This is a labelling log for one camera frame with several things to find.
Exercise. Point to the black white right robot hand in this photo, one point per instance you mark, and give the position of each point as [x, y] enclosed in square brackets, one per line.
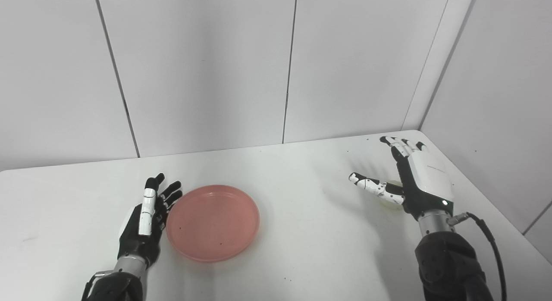
[424, 180]

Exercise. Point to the cream steamed bun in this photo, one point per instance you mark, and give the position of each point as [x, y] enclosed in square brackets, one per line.
[391, 202]

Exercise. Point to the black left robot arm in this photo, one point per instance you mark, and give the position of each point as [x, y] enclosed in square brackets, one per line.
[114, 288]

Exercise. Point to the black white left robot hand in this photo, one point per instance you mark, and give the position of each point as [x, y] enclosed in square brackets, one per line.
[138, 240]

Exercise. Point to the pink round plate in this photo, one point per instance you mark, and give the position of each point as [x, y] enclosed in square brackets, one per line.
[213, 223]

